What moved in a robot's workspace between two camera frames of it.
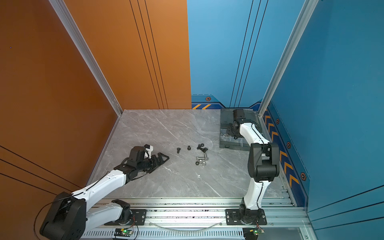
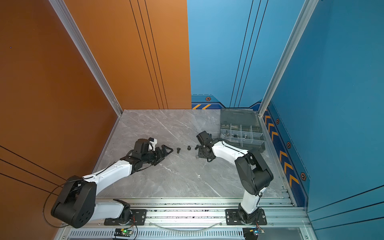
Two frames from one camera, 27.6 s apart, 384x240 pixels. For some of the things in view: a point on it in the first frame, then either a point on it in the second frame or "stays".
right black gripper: [229, 130] to [200, 154]
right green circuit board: [252, 233] stays
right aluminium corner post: [308, 8] stays
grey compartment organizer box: [226, 117] stays
